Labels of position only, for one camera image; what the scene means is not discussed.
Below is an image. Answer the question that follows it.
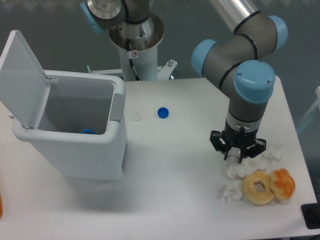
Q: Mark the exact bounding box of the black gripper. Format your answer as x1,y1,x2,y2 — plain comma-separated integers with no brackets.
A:
209,117,266,164

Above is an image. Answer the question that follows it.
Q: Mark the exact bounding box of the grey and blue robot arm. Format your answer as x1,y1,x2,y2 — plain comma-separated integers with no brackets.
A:
80,0,288,164

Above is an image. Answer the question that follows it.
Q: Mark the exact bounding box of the white bottle cap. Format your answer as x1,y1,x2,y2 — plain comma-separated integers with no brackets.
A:
132,112,142,122

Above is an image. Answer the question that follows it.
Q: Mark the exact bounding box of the blue bottle cap in bin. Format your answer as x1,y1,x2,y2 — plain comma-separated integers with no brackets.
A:
80,128,96,135

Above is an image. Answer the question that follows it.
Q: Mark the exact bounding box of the white trash can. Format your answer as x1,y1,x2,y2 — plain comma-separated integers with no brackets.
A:
12,70,127,181

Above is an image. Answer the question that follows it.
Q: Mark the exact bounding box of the white trash can lid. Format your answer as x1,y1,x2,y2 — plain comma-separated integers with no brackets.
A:
0,30,59,129

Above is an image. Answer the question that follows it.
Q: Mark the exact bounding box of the crumpled white tissue upper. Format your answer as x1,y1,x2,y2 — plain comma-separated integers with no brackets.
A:
225,147,266,180

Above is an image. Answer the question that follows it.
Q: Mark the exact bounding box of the crumpled white tissue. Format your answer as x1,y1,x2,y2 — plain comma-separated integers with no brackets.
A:
262,145,285,162
225,147,266,180
219,180,243,205

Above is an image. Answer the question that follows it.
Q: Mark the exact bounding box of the crumpled white tissue lower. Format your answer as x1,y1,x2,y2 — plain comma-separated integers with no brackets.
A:
219,180,243,205

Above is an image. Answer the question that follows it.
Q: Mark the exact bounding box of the crumpled white tissue right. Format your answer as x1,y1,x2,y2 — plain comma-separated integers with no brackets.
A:
262,145,285,162

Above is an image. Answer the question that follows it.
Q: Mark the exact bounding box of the orange glazed bread roll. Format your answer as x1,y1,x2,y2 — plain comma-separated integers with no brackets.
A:
269,168,296,201

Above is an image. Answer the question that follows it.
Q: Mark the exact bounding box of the black device at corner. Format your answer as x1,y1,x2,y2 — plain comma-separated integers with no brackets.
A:
300,203,320,230

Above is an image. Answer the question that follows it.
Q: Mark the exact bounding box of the orange object at edge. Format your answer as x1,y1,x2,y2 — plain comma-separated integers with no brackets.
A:
0,193,4,218

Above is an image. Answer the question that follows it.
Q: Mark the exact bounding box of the plain ring doughnut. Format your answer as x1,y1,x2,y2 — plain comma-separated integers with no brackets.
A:
241,170,275,205

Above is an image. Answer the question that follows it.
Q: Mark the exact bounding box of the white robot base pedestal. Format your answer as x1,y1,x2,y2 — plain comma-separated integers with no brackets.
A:
92,13,178,82

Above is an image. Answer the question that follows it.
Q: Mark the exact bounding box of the black cable on pedestal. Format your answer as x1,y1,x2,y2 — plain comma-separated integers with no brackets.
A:
126,38,141,82

